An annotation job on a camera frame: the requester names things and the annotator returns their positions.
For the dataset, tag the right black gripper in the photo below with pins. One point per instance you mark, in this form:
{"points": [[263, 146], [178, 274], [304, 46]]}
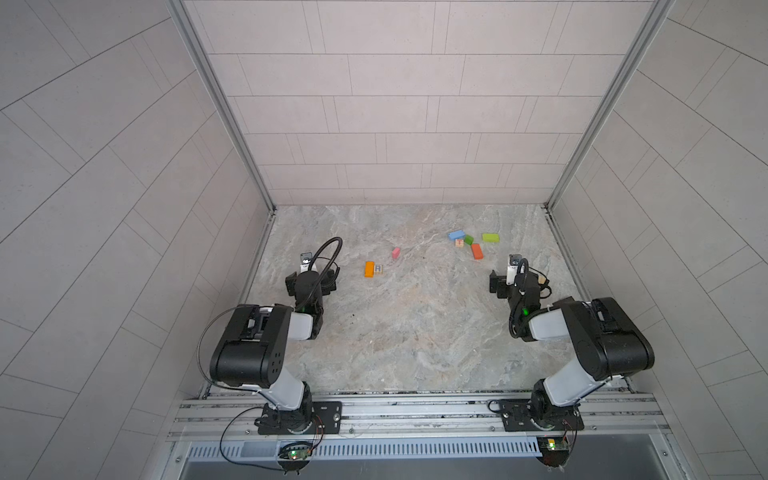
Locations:
{"points": [[501, 281]]}

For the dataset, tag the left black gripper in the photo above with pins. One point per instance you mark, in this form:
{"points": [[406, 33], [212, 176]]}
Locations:
{"points": [[325, 282]]}

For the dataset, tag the red wood block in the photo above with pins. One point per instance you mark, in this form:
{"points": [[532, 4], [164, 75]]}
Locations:
{"points": [[477, 251]]}

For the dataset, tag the orange wood block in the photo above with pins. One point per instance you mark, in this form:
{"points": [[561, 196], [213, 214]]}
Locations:
{"points": [[369, 269]]}

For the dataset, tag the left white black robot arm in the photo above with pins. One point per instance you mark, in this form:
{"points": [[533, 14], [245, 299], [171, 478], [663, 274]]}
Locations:
{"points": [[251, 352]]}

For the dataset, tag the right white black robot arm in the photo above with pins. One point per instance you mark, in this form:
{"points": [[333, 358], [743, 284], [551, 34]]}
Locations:
{"points": [[606, 342]]}

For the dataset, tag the left green circuit board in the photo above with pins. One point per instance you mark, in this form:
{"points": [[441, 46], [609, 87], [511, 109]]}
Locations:
{"points": [[295, 456]]}

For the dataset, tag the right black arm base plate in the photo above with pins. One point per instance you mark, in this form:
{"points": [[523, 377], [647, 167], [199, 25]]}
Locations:
{"points": [[526, 415]]}

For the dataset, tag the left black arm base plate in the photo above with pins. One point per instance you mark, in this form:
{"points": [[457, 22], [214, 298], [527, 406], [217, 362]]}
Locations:
{"points": [[306, 420]]}

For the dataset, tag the aluminium mounting rail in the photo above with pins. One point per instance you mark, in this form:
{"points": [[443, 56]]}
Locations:
{"points": [[390, 415]]}

